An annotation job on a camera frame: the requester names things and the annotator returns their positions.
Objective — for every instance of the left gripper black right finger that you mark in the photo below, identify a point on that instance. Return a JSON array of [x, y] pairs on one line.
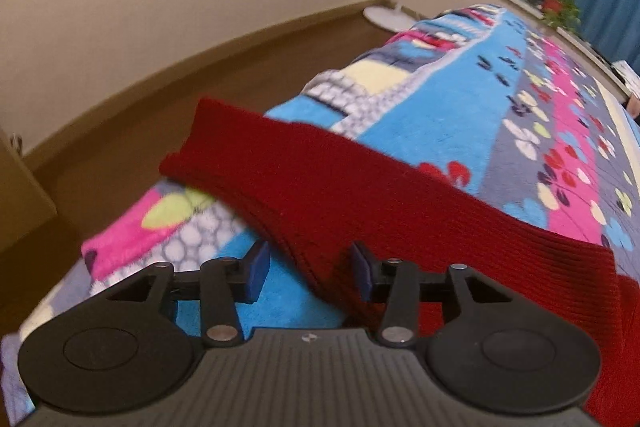
[[484, 344]]

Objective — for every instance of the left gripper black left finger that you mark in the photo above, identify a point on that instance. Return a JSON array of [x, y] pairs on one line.
[[141, 339]]

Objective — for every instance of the red knitted sweater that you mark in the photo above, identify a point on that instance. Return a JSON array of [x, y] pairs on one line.
[[312, 193]]

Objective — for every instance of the white clothes on sill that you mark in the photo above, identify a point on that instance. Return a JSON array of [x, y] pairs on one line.
[[630, 77]]

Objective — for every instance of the colourful floral bed blanket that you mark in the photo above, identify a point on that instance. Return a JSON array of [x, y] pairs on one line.
[[475, 98]]

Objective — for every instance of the green potted plant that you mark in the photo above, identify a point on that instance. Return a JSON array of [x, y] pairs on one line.
[[556, 14]]

